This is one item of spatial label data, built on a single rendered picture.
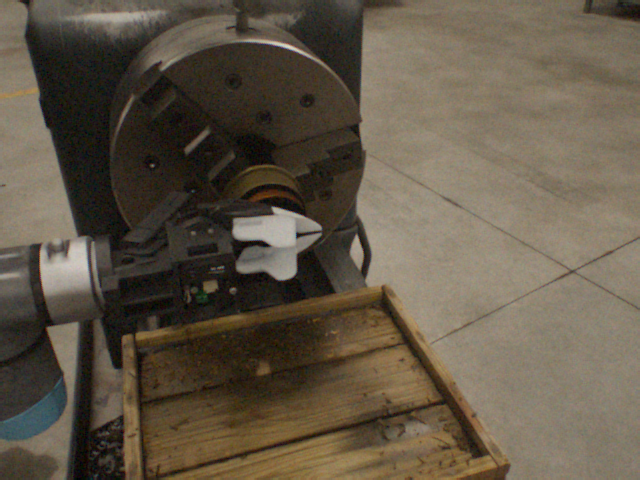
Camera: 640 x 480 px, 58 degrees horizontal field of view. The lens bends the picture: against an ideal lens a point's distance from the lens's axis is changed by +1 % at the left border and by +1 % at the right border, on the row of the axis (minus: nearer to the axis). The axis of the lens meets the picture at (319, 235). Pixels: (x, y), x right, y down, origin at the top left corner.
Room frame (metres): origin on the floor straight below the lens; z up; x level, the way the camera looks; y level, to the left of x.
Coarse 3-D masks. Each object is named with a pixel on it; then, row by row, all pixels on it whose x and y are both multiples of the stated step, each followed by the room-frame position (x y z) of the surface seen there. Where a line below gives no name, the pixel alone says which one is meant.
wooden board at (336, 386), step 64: (256, 320) 0.57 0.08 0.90; (384, 320) 0.58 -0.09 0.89; (128, 384) 0.45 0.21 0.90; (192, 384) 0.47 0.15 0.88; (256, 384) 0.47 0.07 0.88; (320, 384) 0.47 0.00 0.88; (384, 384) 0.47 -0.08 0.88; (448, 384) 0.45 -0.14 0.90; (128, 448) 0.37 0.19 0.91; (192, 448) 0.38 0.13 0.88; (256, 448) 0.38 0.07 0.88; (320, 448) 0.38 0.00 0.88; (384, 448) 0.38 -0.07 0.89; (448, 448) 0.38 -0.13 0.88
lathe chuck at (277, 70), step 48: (192, 48) 0.63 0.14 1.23; (240, 48) 0.64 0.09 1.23; (288, 48) 0.65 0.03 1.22; (192, 96) 0.62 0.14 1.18; (240, 96) 0.63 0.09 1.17; (288, 96) 0.65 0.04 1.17; (336, 96) 0.67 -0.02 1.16; (144, 144) 0.60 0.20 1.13; (288, 144) 0.65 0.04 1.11; (144, 192) 0.60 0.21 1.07; (192, 192) 0.62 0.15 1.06; (336, 192) 0.67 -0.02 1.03
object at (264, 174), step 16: (240, 176) 0.55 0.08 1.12; (256, 176) 0.54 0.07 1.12; (272, 176) 0.54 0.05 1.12; (288, 176) 0.56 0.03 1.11; (224, 192) 0.54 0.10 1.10; (240, 192) 0.52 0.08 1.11; (256, 192) 0.52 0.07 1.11; (272, 192) 0.51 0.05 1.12; (288, 192) 0.53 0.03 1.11; (288, 208) 0.50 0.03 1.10; (304, 208) 0.54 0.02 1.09; (240, 240) 0.49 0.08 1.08
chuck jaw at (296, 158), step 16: (352, 128) 0.68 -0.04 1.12; (304, 144) 0.64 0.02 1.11; (320, 144) 0.64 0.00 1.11; (336, 144) 0.63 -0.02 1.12; (352, 144) 0.63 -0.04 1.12; (272, 160) 0.63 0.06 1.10; (288, 160) 0.61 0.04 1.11; (304, 160) 0.60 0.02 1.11; (320, 160) 0.60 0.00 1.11; (336, 160) 0.63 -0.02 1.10; (352, 160) 0.63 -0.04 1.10; (304, 176) 0.57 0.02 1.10; (320, 176) 0.60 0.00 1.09; (304, 192) 0.57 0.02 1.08
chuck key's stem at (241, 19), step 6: (234, 0) 0.67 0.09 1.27; (240, 0) 0.67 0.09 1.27; (246, 0) 0.67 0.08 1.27; (252, 0) 0.68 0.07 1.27; (234, 6) 0.67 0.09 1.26; (240, 6) 0.67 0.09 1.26; (246, 6) 0.67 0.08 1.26; (252, 6) 0.68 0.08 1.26; (240, 12) 0.67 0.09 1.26; (246, 12) 0.68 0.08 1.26; (240, 18) 0.67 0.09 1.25; (246, 18) 0.68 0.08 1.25; (240, 24) 0.67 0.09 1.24; (246, 24) 0.68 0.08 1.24; (240, 30) 0.67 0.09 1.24; (246, 30) 0.68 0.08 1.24
